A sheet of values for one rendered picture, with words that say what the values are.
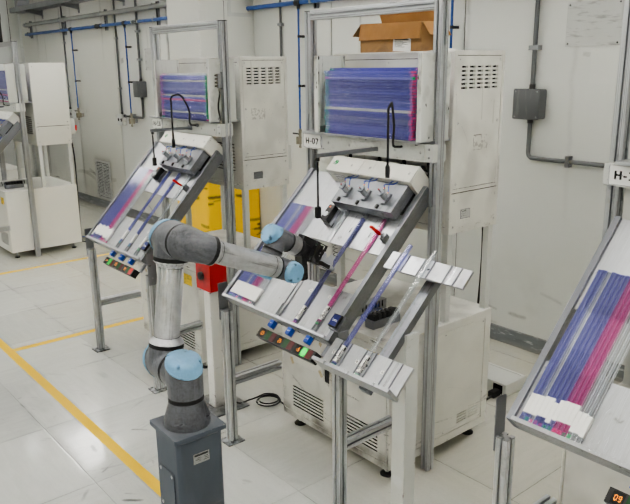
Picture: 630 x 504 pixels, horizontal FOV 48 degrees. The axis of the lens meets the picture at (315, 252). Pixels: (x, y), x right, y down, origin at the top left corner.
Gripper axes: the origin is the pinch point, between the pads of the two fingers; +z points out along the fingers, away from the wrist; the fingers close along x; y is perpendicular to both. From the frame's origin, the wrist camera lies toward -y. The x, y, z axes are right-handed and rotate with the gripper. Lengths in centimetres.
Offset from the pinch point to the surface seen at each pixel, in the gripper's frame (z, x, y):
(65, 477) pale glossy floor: -28, 72, -121
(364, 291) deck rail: 0.6, -21.0, -3.9
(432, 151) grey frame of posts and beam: 3, -25, 54
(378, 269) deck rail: 3.2, -21.0, 5.8
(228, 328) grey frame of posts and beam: 3, 49, -38
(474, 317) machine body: 71, -21, 7
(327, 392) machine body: 42, 16, -47
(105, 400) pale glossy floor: 9, 129, -99
